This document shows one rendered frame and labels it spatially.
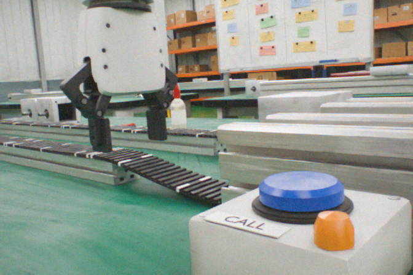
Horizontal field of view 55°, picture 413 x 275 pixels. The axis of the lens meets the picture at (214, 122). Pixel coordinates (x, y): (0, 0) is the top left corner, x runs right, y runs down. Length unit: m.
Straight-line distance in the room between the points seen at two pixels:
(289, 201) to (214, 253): 0.04
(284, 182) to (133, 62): 0.32
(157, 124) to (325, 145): 0.29
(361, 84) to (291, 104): 1.50
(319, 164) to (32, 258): 0.22
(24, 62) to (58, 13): 1.91
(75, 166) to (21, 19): 12.18
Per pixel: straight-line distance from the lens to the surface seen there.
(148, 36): 0.49
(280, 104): 0.51
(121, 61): 0.46
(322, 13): 3.47
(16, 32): 12.59
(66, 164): 0.62
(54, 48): 13.04
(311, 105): 0.49
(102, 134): 0.47
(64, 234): 0.37
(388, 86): 1.97
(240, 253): 0.18
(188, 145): 0.68
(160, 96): 0.51
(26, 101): 1.44
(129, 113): 3.02
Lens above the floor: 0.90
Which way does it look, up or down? 6 degrees down
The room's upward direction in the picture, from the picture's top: 4 degrees counter-clockwise
